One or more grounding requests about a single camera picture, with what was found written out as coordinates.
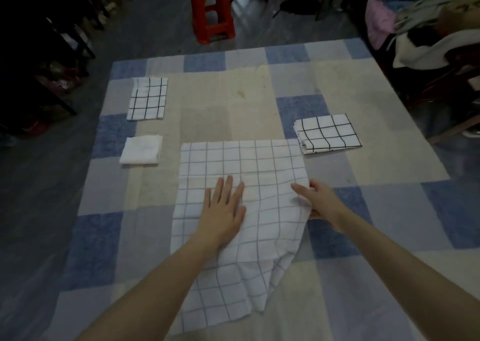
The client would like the person's left hand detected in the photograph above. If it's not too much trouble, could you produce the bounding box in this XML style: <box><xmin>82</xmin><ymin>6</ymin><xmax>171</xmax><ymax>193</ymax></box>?
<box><xmin>196</xmin><ymin>175</ymin><xmax>247</xmax><ymax>251</ymax></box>

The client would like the person's right hand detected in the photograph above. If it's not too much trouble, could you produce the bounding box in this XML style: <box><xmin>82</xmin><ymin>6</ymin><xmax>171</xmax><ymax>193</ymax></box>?
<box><xmin>290</xmin><ymin>179</ymin><xmax>352</xmax><ymax>234</ymax></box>

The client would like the white black-grid cloth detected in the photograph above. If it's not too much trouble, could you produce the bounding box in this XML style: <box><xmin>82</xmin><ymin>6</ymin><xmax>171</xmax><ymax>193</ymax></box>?
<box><xmin>169</xmin><ymin>138</ymin><xmax>313</xmax><ymax>336</ymax></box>
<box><xmin>293</xmin><ymin>113</ymin><xmax>363</xmax><ymax>155</ymax></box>
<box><xmin>126</xmin><ymin>77</ymin><xmax>169</xmax><ymax>121</ymax></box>

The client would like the plain white cloth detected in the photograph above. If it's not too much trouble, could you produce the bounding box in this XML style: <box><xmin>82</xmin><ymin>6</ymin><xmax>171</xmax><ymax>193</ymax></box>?
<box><xmin>119</xmin><ymin>134</ymin><xmax>164</xmax><ymax>166</ymax></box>

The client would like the person's right forearm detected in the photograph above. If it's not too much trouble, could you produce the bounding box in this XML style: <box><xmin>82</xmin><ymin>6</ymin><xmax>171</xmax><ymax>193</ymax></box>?
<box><xmin>329</xmin><ymin>209</ymin><xmax>480</xmax><ymax>341</ymax></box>

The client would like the person's left forearm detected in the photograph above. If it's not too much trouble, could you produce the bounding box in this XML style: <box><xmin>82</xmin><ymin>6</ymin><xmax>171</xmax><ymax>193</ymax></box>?
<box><xmin>76</xmin><ymin>235</ymin><xmax>218</xmax><ymax>341</ymax></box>

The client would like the blue beige patchwork tablecloth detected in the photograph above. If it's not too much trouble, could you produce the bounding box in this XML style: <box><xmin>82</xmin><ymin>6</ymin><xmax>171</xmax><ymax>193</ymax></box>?
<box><xmin>44</xmin><ymin>38</ymin><xmax>480</xmax><ymax>341</ymax></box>

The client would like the reddish wooden chair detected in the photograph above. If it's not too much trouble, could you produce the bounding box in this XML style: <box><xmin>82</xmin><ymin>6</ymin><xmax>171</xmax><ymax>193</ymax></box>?
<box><xmin>408</xmin><ymin>63</ymin><xmax>480</xmax><ymax>144</ymax></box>

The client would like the white black garment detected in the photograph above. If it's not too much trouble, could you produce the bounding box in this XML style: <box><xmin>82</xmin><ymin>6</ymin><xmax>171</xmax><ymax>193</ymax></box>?
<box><xmin>391</xmin><ymin>29</ymin><xmax>480</xmax><ymax>69</ymax></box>

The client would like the pink garment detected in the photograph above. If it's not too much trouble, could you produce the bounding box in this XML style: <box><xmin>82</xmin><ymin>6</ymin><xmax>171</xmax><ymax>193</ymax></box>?
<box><xmin>365</xmin><ymin>0</ymin><xmax>399</xmax><ymax>46</ymax></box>

